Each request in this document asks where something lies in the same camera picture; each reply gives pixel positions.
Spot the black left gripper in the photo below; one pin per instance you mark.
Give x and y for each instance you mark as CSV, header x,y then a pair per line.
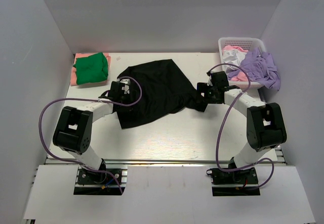
x,y
127,94

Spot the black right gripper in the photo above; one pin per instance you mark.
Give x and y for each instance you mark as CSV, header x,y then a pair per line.
x,y
203,87

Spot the black t shirt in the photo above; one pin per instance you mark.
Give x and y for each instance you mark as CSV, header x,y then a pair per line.
x,y
165,90

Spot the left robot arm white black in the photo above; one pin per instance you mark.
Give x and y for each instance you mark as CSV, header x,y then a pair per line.
x,y
74,131

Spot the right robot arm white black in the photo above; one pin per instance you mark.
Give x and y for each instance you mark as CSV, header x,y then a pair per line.
x,y
265,128

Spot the pink t shirt in basket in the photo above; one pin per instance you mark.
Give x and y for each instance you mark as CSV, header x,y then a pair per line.
x,y
240,76

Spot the folded green t shirt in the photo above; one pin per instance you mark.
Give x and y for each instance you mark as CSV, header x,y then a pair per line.
x,y
91,68

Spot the white t shirt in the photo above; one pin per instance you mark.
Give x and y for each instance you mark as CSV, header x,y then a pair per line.
x,y
232,58

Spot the purple t shirt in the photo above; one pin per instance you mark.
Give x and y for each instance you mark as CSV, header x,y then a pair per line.
x,y
260,68

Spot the white plastic laundry basket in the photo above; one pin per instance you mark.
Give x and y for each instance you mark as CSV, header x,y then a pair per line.
x,y
246,43

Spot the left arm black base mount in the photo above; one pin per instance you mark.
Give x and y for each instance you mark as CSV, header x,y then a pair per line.
x,y
87,178

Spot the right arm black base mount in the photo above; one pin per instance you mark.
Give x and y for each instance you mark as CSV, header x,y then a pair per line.
x,y
240,177

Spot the aluminium rail at table edge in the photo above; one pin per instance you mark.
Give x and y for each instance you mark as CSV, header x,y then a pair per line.
x,y
280,161

